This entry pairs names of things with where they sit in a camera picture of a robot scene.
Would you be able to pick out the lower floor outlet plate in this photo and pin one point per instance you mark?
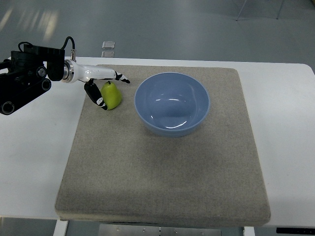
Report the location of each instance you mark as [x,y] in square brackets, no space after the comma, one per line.
[107,54]

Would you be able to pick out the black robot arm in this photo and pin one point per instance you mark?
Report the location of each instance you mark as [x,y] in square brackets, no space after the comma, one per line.
[31,69]

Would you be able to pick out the grey felt mat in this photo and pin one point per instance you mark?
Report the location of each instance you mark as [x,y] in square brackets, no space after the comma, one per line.
[119,171]

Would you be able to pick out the metal base plate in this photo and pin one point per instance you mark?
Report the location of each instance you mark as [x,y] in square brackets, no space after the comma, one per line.
[129,230]

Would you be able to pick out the black control panel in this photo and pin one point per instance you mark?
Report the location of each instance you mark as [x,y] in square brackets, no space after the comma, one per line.
[296,231]

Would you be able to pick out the upper floor outlet plate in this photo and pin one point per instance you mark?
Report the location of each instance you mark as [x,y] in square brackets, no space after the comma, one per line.
[108,45]

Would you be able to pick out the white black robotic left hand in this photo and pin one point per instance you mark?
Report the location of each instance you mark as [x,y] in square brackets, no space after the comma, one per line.
[87,74]

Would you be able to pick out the chair legs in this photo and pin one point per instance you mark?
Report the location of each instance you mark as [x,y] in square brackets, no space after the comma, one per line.
[259,10]

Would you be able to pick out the blue bowl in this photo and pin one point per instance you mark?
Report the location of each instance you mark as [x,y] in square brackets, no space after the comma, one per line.
[171,104]

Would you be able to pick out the green pear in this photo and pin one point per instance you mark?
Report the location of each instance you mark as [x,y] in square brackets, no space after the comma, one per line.
[111,95]

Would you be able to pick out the floor outlet plate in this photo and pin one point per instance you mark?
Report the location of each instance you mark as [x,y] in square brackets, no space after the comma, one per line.
[108,45]
[107,54]

